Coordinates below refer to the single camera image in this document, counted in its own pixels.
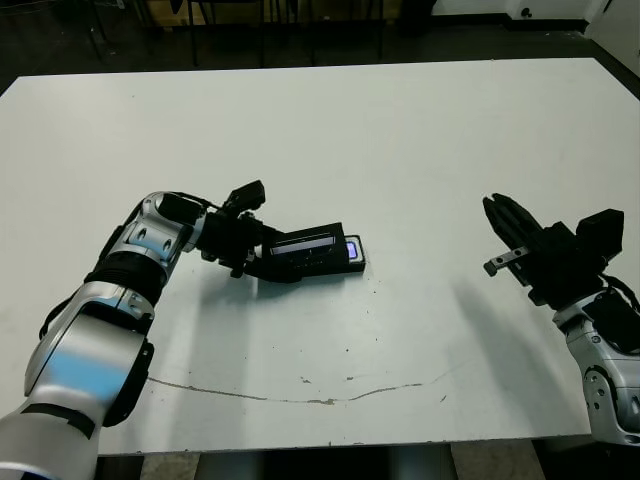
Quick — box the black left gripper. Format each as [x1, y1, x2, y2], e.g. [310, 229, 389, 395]
[198, 207, 301, 285]

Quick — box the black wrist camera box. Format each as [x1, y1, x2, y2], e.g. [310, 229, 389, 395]
[223, 179, 265, 214]
[574, 208, 626, 262]

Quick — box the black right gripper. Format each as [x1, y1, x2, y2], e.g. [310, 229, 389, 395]
[482, 193, 607, 309]

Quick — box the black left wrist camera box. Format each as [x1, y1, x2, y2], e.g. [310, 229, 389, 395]
[223, 179, 265, 214]

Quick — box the black trash bin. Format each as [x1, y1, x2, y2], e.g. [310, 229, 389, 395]
[399, 0, 436, 36]

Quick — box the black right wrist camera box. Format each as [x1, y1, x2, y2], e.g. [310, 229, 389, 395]
[574, 208, 626, 262]

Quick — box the black box with white insert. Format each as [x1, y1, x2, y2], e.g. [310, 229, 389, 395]
[343, 233, 370, 277]

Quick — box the black box lid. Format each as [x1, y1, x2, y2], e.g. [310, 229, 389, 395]
[254, 221, 365, 281]

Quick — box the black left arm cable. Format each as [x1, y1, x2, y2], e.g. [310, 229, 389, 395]
[187, 192, 232, 214]

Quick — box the chair with thin black legs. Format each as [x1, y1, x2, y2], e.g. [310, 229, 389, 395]
[84, 0, 151, 61]

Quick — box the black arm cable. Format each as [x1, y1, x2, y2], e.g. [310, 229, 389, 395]
[187, 192, 232, 214]
[599, 272, 640, 307]

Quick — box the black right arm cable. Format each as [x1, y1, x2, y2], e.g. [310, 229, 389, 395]
[599, 272, 640, 307]

